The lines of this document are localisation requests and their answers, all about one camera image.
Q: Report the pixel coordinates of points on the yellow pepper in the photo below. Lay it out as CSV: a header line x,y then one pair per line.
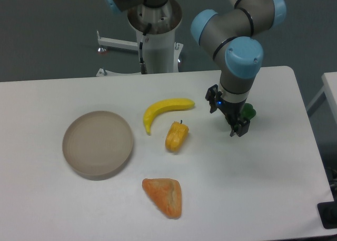
x,y
176,136

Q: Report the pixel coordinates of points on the beige round plate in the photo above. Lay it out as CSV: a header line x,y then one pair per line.
x,y
97,145

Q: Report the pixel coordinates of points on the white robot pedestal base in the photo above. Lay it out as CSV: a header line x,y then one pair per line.
x,y
158,52

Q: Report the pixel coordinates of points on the black device at edge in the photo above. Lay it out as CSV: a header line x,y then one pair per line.
x,y
327,212

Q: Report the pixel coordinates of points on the white side table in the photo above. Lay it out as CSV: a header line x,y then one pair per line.
x,y
326,93

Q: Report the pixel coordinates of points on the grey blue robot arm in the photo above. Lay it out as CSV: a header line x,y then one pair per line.
x,y
228,39

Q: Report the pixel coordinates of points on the green pepper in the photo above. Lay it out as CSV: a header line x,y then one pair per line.
x,y
248,111

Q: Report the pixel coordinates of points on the orange triangular bread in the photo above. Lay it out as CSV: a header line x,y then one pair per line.
x,y
166,194

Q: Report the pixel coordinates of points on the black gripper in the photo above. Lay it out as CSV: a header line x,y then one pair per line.
x,y
230,105

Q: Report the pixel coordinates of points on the yellow banana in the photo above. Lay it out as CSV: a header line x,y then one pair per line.
x,y
164,106

